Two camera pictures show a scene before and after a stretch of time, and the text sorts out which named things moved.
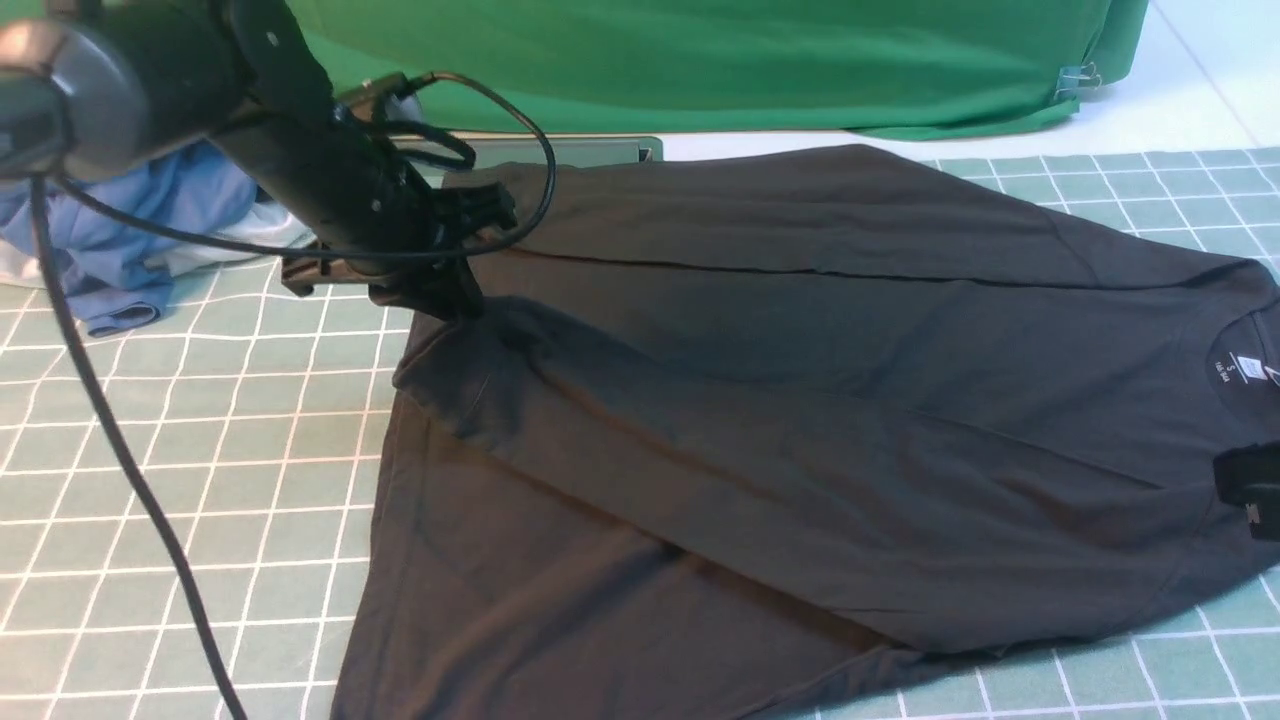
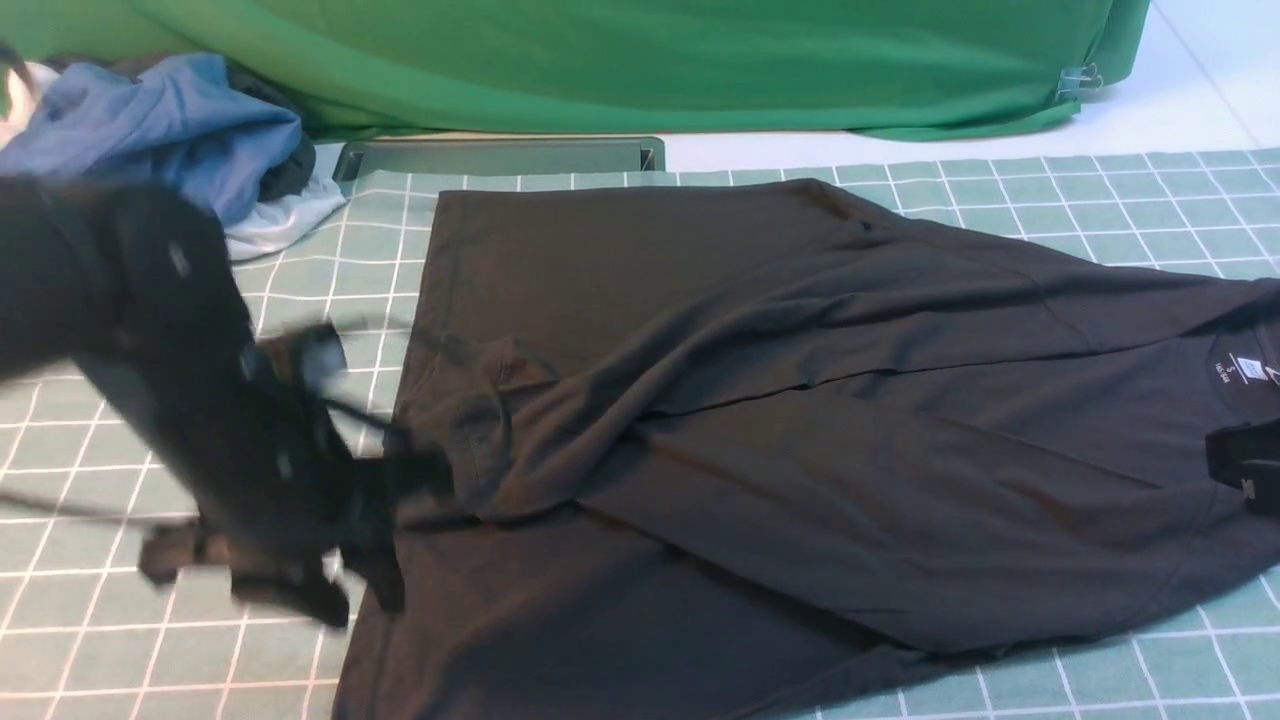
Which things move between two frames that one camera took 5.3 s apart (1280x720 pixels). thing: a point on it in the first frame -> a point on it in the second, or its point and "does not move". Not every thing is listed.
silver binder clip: [1074, 78] does not move
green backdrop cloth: [758, 66] does not move
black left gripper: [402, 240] -> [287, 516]
